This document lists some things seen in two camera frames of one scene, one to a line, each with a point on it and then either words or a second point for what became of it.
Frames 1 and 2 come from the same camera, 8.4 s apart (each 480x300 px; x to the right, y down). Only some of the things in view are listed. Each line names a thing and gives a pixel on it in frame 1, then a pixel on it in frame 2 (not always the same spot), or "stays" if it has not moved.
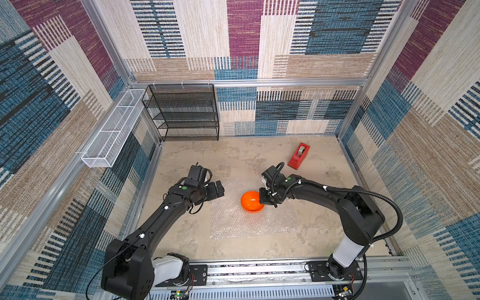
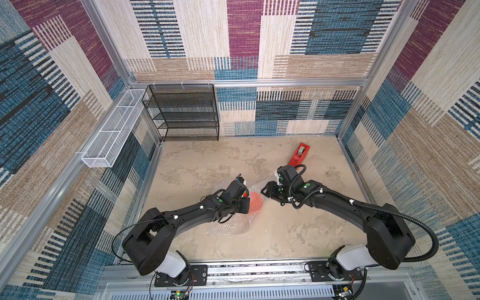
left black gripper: x=214 y=194 -> x=246 y=204
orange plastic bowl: x=250 y=201 stays
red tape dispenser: x=299 y=156 stays
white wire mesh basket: x=104 y=149 stays
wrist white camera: x=197 y=175 -> x=236 y=189
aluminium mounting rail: x=389 y=279 stays
